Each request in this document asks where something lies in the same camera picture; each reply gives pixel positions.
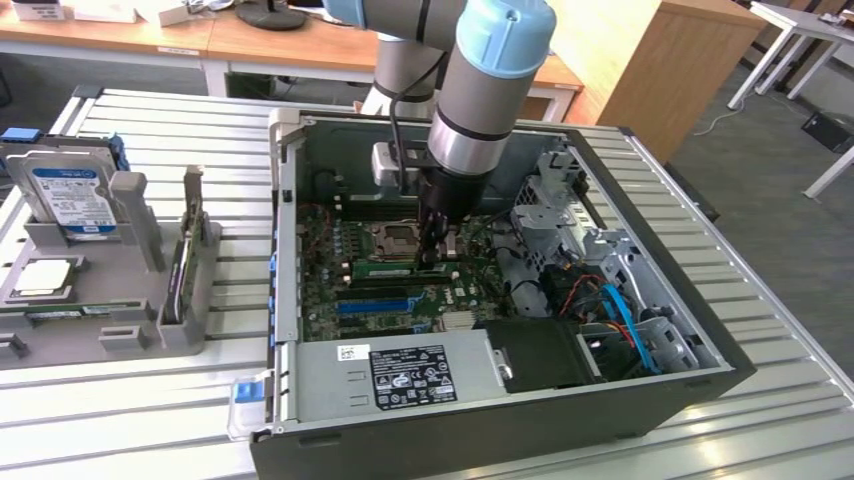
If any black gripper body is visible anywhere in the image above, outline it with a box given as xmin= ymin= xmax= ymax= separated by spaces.
xmin=418 ymin=167 xmax=487 ymax=224

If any green RAM stick with label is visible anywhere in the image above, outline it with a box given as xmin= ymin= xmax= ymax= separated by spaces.
xmin=23 ymin=305 xmax=114 ymax=320

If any green Dell motherboard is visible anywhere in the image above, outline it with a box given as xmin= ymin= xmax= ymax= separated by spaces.
xmin=295 ymin=201 xmax=522 ymax=343

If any open black PC case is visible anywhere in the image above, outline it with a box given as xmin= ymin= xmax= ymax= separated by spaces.
xmin=248 ymin=107 xmax=759 ymax=480

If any blue PCI expansion slot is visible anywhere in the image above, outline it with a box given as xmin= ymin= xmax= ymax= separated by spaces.
xmin=335 ymin=296 xmax=413 ymax=315

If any silver metal disk bay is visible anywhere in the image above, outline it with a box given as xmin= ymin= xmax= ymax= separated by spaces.
xmin=509 ymin=149 xmax=722 ymax=374

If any grey power supply unit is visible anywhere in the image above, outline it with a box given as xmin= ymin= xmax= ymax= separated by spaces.
xmin=287 ymin=331 xmax=515 ymax=422

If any graphics card standing upright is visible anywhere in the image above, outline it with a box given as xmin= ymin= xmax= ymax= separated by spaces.
xmin=160 ymin=165 xmax=210 ymax=326

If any wooden cabinet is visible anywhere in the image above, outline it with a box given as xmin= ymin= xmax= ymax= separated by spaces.
xmin=533 ymin=0 xmax=769 ymax=164

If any wooden desk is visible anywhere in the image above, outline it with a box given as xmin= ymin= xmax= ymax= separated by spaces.
xmin=0 ymin=0 xmax=586 ymax=123

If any clear blue side latch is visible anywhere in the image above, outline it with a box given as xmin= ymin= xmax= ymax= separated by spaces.
xmin=226 ymin=369 xmax=276 ymax=443

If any black monitor stand base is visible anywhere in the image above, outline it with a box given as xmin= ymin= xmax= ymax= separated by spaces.
xmin=235 ymin=0 xmax=310 ymax=32

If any grey plastic parts rack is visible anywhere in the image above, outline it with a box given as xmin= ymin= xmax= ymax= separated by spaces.
xmin=0 ymin=169 xmax=224 ymax=372

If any hard disk with blue label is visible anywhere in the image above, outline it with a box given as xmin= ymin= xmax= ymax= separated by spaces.
xmin=4 ymin=150 xmax=123 ymax=237

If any blue plastic disk carrier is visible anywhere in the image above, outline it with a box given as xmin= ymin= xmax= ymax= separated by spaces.
xmin=0 ymin=126 xmax=130 ymax=174

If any black box on floor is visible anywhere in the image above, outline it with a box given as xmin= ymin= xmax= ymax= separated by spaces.
xmin=799 ymin=109 xmax=854 ymax=154

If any CPU with silver lid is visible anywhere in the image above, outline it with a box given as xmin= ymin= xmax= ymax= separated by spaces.
xmin=12 ymin=259 xmax=75 ymax=295

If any white metal table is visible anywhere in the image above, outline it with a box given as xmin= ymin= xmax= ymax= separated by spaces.
xmin=725 ymin=0 xmax=854 ymax=111

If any CPU socket with metal frame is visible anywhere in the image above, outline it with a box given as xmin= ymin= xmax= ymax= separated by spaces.
xmin=359 ymin=220 xmax=429 ymax=262

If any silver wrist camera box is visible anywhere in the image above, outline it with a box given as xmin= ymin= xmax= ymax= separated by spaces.
xmin=370 ymin=141 xmax=425 ymax=188

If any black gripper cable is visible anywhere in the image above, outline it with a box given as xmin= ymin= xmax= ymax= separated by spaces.
xmin=388 ymin=49 xmax=450 ymax=197

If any red black wire bundle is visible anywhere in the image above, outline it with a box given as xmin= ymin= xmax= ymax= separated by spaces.
xmin=557 ymin=273 xmax=642 ymax=346

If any blue SATA wire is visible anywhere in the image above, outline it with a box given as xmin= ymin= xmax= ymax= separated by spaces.
xmin=599 ymin=282 xmax=665 ymax=375

